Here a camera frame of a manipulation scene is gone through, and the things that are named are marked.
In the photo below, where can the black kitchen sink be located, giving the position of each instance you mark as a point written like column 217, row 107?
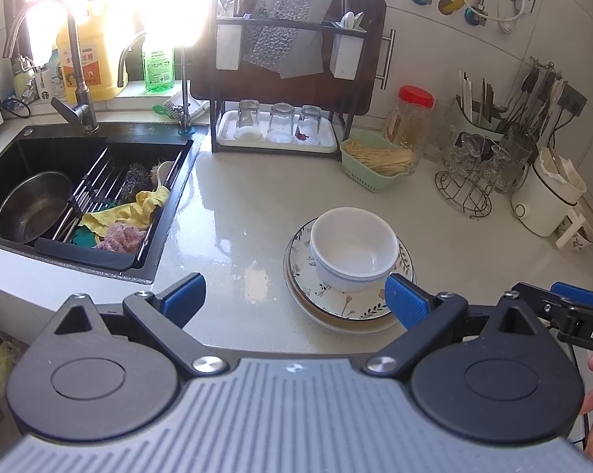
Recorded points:
column 40, row 152

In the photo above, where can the steel wool scrubber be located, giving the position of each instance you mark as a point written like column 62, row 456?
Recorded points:
column 135, row 182

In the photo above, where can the white cutlery caddy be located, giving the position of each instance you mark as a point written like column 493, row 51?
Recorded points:
column 227, row 49
column 345, row 59

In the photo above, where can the small white ceramic bowl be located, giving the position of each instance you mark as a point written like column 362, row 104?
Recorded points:
column 355, row 241

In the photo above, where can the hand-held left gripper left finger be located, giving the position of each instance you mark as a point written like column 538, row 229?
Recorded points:
column 185, row 295

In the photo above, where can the black sink drain rack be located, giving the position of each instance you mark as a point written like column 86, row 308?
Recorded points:
column 79, row 256

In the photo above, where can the row of hanging kitchen utensils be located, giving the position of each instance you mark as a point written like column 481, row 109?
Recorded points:
column 533, row 93

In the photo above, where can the teal sponge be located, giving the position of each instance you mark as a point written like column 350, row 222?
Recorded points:
column 85, row 237

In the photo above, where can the pink dish cloth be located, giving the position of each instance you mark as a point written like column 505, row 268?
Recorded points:
column 121, row 239

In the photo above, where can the green utensil holder with chopsticks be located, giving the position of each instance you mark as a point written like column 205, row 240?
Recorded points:
column 474, row 125

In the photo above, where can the green dish soap bottle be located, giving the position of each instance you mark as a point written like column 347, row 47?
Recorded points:
column 157, row 69

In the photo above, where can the white rose print plate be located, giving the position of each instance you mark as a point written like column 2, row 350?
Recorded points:
column 326, row 323

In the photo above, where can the yellow detergent bottle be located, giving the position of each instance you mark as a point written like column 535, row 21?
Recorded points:
column 99, row 69

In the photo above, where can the green plastic basket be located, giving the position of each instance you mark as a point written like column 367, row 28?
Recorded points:
column 370, row 182

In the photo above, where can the clear glass tumbler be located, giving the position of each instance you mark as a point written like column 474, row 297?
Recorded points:
column 439, row 130

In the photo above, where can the yellow green plastic bag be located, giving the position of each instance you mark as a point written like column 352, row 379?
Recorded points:
column 1, row 359

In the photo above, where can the pile of bamboo toothpicks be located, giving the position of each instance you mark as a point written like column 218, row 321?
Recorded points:
column 380, row 157

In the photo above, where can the steel bowl in sink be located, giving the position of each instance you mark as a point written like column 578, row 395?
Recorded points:
column 30, row 207

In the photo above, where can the yellow dish cloth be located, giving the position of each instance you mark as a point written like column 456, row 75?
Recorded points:
column 139, row 209

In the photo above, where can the black wall outlet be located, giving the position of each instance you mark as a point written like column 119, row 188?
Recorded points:
column 575, row 101

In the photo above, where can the floral print white mug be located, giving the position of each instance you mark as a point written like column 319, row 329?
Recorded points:
column 580, row 239

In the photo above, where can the white spoons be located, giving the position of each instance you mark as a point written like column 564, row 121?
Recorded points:
column 350, row 19

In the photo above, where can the group of clear glass cups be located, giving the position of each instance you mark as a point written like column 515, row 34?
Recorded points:
column 513, row 167

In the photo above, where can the white dish brush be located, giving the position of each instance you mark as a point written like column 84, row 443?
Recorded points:
column 161, row 172

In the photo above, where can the white electric cooker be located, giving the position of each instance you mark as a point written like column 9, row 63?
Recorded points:
column 543, row 202

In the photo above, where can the small white bottle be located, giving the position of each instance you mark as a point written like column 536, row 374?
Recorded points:
column 47, row 83

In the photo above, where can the owl print floral plate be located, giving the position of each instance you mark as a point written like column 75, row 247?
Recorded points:
column 355, row 305

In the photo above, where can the small steel faucet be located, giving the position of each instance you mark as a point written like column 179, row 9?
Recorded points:
column 184, row 103

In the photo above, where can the black metal dish rack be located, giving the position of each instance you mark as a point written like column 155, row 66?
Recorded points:
column 212, row 128

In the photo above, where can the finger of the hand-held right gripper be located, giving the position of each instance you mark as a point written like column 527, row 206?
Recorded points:
column 577, row 293
column 557, row 310

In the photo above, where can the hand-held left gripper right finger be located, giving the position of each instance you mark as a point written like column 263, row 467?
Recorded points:
column 405, row 303

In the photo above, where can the bubble wrap sheet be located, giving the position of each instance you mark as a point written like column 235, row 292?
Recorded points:
column 286, row 34

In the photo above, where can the tall steel kitchen faucet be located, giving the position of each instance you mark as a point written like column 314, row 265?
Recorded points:
column 84, row 98

